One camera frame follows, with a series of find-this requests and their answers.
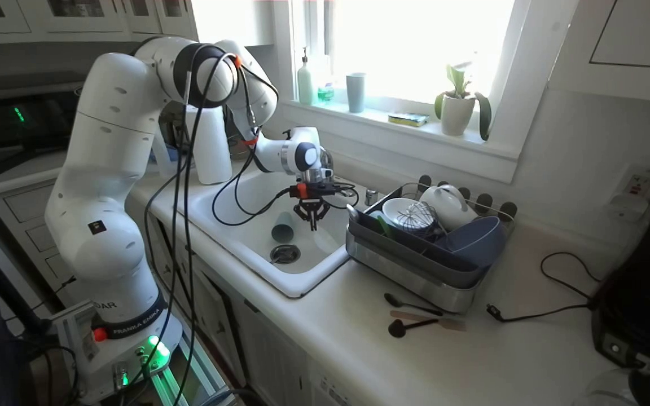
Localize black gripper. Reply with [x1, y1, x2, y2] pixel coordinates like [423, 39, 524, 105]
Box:
[292, 175, 341, 233]

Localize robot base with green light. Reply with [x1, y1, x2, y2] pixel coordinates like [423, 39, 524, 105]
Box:
[43, 298, 218, 406]

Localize metal sink drain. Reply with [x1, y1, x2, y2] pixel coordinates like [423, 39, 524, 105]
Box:
[269, 242, 303, 266]

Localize white ceramic sink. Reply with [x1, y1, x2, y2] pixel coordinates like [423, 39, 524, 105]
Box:
[171, 166, 357, 300]

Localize grey-centred plate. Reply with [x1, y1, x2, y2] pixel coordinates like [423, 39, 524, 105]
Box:
[380, 195, 441, 237]

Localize grey dish drying rack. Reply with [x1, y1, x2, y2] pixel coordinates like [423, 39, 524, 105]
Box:
[344, 175, 521, 317]

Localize small teal glass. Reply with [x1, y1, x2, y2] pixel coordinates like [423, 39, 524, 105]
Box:
[313, 82, 339, 107]

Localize teal tumbler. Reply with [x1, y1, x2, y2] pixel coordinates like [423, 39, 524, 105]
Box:
[344, 70, 367, 116]

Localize black long utensil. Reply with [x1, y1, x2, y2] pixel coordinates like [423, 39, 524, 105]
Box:
[381, 291, 446, 318]

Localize yellow green sponge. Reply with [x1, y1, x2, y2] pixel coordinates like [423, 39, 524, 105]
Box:
[387, 110, 431, 128]

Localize white round mug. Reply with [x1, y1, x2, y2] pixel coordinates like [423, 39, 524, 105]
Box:
[417, 184, 484, 233]

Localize black round-headed spoon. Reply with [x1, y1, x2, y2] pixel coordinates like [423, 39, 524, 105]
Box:
[387, 317, 443, 342]

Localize white lower cabinets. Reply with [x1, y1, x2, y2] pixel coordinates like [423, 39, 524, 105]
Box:
[146, 214, 366, 406]

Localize plant in white pot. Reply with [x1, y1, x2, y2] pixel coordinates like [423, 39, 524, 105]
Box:
[433, 62, 496, 142]

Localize black oven with green display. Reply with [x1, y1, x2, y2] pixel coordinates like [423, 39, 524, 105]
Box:
[0, 88, 78, 166]

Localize glass-door upper cabinets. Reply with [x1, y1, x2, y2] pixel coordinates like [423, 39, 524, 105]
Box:
[0, 0, 198, 43]

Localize large black appliance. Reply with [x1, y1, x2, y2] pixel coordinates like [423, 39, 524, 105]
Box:
[589, 167, 650, 379]

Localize white upper cabinet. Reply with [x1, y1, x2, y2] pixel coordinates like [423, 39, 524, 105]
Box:
[548, 0, 650, 107]

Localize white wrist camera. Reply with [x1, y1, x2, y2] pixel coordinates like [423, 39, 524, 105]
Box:
[313, 150, 337, 186]

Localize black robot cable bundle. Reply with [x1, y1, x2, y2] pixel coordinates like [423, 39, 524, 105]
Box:
[124, 43, 361, 406]

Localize window with white frame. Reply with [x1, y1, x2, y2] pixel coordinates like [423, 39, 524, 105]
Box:
[266, 0, 569, 186]

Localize thin black counter cable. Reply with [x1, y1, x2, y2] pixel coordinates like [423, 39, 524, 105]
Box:
[485, 249, 608, 326]

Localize white wall outlet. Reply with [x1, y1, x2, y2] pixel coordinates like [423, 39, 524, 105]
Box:
[611, 163, 650, 222]

